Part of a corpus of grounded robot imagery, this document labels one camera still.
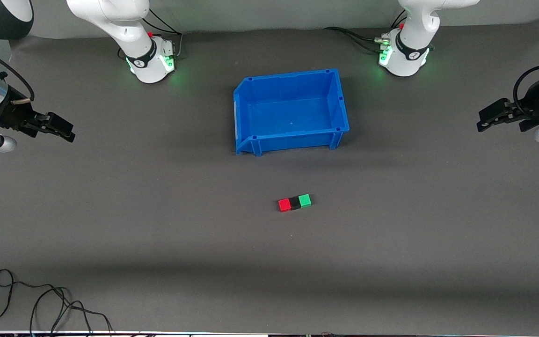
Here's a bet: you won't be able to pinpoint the dark grey table mat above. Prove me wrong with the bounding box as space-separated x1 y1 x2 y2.
0 18 539 334

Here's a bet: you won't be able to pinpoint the blue plastic storage bin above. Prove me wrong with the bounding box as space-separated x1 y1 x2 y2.
233 69 350 156

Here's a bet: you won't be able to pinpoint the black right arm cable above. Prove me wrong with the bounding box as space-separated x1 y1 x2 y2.
0 39 35 103

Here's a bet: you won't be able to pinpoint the black right arm base cables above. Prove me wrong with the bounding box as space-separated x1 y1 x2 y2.
118 8 184 60

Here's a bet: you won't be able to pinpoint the black arm base cables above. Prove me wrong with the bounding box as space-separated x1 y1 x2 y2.
323 10 408 53
118 8 184 60

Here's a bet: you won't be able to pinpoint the black left arm base cables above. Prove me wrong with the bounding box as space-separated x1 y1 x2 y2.
323 10 408 53

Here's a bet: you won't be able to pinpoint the loose black cable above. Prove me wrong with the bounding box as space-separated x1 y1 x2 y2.
0 269 114 335

